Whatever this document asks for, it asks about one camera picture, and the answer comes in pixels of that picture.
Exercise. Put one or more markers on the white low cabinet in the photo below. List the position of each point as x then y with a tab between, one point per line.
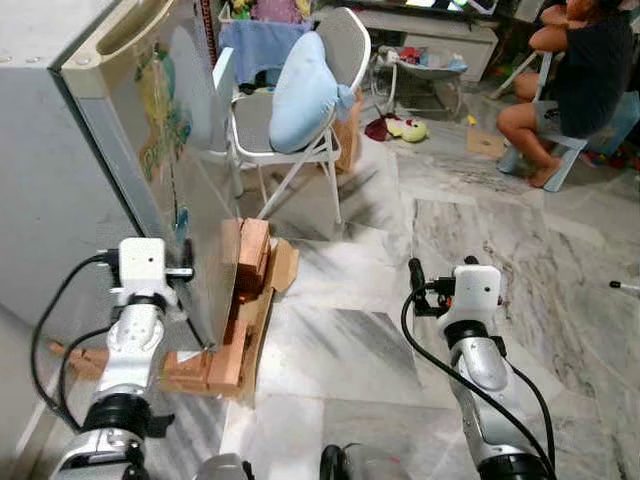
440	35

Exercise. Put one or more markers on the small brown cardboard piece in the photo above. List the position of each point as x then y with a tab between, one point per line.
486	144

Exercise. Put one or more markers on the yellow green plush toy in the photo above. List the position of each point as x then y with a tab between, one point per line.
408	129

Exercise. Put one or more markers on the pink plush toy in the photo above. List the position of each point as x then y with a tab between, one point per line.
278	10

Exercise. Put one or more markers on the small black plastic piece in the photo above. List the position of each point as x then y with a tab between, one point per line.
163	425

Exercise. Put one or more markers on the light blue plastic stool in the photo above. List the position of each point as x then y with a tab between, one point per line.
570	160

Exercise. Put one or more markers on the grey right robot leg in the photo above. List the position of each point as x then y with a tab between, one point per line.
365	465

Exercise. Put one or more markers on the brown cardboard box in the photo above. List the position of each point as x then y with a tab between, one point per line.
350	135

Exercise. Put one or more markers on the grey left robot leg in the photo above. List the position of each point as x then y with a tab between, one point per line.
225	468

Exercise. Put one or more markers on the dark red cloth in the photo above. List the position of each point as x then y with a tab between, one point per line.
378	128

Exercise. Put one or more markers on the small blue door sticker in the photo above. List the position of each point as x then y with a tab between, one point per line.
181	225

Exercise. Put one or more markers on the grey baby bouncer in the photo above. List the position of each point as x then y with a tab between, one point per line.
425	70

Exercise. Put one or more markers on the white stick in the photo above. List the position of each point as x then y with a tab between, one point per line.
625	287

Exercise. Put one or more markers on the white fridge door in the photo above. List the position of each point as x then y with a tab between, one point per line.
210	200

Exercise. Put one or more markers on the light blue pillow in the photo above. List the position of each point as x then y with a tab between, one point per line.
305	95

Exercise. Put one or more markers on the red lattice panel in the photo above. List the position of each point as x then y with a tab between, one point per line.
211	30

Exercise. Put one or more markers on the white folding chair grey seat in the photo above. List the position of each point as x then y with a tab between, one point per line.
250	125

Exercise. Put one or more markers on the yellow green cartoon door sticker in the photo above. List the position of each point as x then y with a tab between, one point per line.
160	110

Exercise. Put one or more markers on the grey robot leg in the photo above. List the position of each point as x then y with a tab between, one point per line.
365	465
225	468

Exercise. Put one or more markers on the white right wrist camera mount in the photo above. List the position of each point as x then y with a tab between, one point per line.
478	290

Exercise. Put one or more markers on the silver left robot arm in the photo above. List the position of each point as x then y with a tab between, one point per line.
130	350

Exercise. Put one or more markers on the seated person in black shirt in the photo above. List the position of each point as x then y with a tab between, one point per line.
590	70

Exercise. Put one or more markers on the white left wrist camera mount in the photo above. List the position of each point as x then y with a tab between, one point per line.
142	262

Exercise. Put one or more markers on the blue towel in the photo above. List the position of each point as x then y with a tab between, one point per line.
255	50

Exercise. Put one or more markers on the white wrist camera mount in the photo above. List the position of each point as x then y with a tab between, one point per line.
142	262
478	290

